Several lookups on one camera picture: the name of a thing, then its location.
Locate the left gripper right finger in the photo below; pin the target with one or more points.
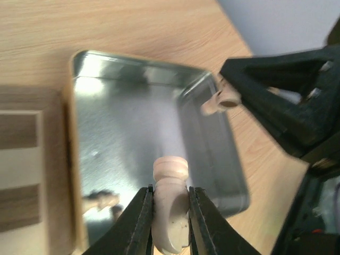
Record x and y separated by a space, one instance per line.
210 233

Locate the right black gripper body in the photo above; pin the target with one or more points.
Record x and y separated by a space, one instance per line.
312 223

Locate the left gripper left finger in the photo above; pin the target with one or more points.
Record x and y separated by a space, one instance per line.
131 234

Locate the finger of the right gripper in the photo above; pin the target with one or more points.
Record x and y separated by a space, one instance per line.
295 97

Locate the white chess knight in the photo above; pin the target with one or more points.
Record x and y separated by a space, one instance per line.
170 226

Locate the wooden chess board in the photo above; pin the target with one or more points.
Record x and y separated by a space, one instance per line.
36 211

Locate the gold tin tray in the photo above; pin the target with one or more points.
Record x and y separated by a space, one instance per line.
127 112

